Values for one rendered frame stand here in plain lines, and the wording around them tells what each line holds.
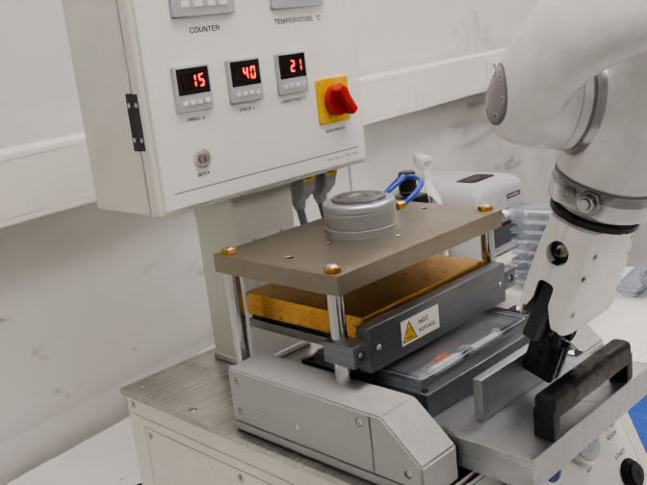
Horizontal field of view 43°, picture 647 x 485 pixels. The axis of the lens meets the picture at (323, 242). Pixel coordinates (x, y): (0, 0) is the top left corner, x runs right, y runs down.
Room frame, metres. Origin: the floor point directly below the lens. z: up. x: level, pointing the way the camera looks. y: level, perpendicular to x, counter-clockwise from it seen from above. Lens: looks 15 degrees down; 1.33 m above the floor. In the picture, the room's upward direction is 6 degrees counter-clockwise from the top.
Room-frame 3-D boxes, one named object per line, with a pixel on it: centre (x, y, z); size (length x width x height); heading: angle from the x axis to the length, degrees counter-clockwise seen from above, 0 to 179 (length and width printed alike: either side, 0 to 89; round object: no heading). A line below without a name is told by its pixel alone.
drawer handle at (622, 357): (0.69, -0.22, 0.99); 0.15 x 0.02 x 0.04; 134
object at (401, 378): (0.79, -0.12, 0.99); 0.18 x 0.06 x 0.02; 135
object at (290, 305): (0.88, -0.05, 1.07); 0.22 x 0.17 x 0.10; 134
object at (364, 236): (0.91, -0.03, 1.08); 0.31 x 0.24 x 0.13; 134
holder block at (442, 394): (0.82, -0.09, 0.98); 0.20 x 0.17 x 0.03; 134
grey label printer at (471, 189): (1.85, -0.32, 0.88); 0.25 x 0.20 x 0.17; 46
